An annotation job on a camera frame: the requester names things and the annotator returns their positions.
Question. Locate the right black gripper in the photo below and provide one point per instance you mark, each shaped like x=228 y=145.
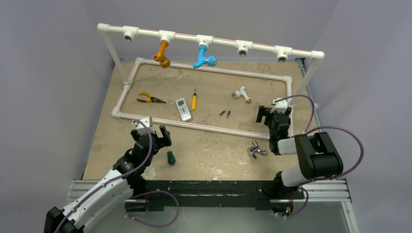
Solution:
x=270 y=115

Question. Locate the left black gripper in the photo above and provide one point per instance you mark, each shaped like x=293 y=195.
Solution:
x=163 y=141

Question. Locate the white AC remote control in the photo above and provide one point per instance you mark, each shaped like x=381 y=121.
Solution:
x=183 y=110

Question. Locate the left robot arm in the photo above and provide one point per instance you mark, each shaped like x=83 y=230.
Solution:
x=122 y=182

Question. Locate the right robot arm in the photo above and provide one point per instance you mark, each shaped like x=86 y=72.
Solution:
x=316 y=154

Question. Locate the white plastic faucet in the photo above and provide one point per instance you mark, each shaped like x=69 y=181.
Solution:
x=241 y=93

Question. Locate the blue plastic faucet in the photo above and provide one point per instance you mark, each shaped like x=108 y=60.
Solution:
x=202 y=59

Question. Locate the orange plastic faucet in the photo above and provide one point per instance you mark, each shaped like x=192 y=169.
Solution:
x=160 y=56

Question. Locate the green handled screwdriver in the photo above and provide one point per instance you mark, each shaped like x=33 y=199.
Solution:
x=170 y=157

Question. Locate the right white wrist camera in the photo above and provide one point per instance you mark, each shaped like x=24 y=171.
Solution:
x=279 y=106

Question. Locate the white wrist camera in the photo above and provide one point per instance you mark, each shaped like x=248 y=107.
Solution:
x=279 y=106
x=144 y=125

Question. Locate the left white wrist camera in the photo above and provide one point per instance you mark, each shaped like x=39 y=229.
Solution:
x=144 y=125

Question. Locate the yellow handled pliers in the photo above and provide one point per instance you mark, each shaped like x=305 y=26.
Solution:
x=149 y=98

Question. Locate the yellow handled screwdriver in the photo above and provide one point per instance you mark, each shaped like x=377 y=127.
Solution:
x=194 y=99

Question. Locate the white PVC pipe frame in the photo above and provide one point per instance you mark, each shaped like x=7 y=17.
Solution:
x=282 y=53

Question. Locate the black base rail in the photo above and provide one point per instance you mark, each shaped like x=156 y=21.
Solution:
x=157 y=195

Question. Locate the aluminium table frame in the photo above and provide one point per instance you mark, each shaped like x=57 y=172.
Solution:
x=315 y=178

